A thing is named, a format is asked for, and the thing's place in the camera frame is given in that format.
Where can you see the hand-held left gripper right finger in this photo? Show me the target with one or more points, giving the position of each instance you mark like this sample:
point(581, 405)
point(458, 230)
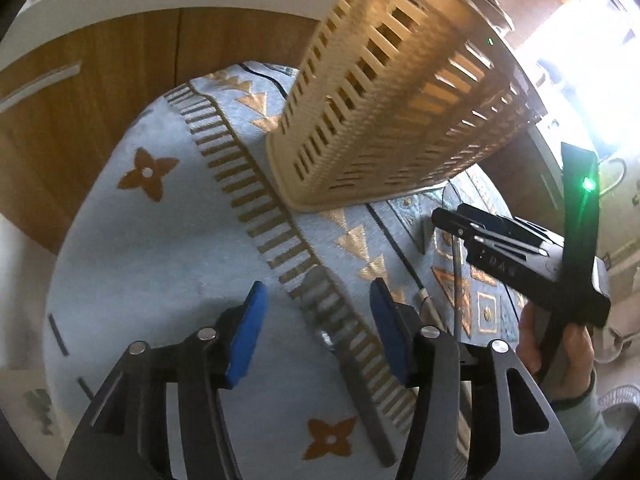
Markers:
point(390, 330)

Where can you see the kitchen counter with wooden cabinets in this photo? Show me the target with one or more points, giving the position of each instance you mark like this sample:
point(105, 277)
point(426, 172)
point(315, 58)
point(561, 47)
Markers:
point(100, 110)

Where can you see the person's right forearm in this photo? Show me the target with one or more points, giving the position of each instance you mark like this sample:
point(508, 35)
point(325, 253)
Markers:
point(590, 435)

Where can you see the blue patterned tablecloth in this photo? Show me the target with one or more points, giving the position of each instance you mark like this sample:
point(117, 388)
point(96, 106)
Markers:
point(175, 260)

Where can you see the yellow slotted plastic utensil basket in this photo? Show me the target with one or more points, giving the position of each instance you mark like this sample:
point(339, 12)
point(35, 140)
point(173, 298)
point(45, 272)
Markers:
point(380, 100)

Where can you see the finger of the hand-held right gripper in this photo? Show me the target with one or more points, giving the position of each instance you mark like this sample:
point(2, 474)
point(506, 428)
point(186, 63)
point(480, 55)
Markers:
point(465, 230)
point(520, 230)

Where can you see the person's right hand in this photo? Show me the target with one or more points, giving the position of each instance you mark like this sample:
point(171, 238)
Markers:
point(580, 360)

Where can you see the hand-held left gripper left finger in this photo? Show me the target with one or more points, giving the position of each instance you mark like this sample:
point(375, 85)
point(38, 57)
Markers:
point(245, 340)

